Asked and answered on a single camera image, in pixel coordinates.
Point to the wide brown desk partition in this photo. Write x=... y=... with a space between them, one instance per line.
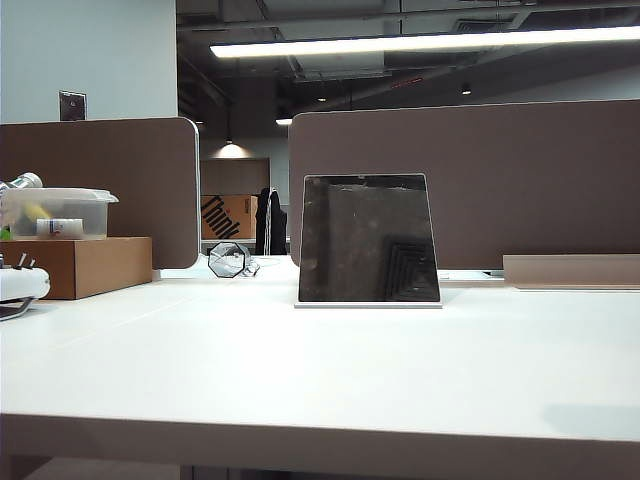
x=500 y=175

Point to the ceiling air vent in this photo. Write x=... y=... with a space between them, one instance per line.
x=485 y=24

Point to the small ceiling spotlight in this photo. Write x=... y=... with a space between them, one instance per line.
x=466 y=91

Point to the grey wall switch plate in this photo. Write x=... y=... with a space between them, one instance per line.
x=72 y=105

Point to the orange Think printed box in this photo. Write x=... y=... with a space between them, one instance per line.
x=227 y=216

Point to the short distant ceiling light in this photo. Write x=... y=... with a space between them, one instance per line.
x=283 y=121

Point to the small green item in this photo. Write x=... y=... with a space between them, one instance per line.
x=4 y=233

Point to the brown rounded desk partition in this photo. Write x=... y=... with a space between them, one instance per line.
x=125 y=175

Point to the long ceiling strip light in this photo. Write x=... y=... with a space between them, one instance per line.
x=450 y=41

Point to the brown cardboard box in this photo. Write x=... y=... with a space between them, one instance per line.
x=100 y=267

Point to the silver white cylinder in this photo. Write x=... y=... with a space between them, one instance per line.
x=25 y=180

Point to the white remote controller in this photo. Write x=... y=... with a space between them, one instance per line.
x=22 y=284

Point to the red LED ceiling sign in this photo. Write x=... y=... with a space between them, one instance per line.
x=407 y=83

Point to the distant brown partition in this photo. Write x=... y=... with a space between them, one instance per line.
x=235 y=176

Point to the square mirror with white frame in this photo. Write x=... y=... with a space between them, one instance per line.
x=350 y=240

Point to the hanging pendant lamp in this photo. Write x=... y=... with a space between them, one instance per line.
x=230 y=141

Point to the white labelled bottle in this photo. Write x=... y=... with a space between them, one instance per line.
x=60 y=228

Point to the clear plastic lidded container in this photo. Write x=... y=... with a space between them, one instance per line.
x=92 y=212

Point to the black hanging jacket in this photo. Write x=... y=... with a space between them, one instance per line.
x=270 y=221

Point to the yellow item in container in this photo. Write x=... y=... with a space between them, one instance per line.
x=37 y=210

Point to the small clear glass piece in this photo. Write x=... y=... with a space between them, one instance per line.
x=252 y=270

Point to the octagonal glass object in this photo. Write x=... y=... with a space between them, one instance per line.
x=228 y=259

